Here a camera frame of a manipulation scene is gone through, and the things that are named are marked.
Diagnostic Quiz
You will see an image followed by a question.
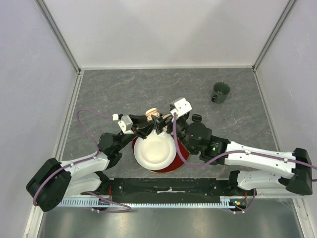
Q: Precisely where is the white ceramic plate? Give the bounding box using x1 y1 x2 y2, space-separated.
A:
133 130 176 171

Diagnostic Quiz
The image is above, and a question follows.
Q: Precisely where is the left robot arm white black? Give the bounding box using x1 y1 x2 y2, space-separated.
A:
26 114 155 212

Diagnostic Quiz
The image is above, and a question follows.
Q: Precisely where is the dark green mug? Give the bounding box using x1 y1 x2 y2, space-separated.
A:
211 82 230 104

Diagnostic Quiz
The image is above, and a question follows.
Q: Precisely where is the right aluminium frame post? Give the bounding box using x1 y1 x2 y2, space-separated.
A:
252 0 298 72

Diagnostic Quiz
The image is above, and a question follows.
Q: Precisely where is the left aluminium frame post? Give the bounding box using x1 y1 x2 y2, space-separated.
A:
34 0 82 75

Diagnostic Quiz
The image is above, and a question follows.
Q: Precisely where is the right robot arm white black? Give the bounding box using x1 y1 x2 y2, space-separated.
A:
152 115 314 195

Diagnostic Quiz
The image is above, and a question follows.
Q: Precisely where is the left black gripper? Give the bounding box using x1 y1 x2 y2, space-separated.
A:
115 114 155 152

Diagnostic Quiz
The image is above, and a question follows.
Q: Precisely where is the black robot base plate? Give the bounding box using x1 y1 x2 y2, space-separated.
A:
99 177 248 204

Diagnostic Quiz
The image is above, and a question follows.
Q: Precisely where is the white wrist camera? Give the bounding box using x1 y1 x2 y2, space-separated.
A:
112 114 134 134
170 98 192 118

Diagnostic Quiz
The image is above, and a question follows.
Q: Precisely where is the pink earbud charging case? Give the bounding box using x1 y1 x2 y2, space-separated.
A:
145 108 160 121

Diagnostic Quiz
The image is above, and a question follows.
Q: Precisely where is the slotted cable duct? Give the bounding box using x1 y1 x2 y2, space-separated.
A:
58 196 245 209

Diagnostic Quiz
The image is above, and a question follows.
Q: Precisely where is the aluminium frame post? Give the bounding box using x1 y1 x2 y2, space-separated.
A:
252 0 298 72
34 0 82 75

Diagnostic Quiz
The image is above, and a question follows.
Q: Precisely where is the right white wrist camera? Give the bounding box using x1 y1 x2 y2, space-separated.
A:
170 98 192 118

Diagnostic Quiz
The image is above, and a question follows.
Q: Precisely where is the black earbud charging case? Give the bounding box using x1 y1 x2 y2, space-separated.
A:
191 114 202 122

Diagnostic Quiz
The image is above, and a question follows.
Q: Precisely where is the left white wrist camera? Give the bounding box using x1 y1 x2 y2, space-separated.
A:
112 114 134 134

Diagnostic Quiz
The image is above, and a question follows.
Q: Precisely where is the red round tray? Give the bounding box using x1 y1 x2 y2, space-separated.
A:
132 133 193 174

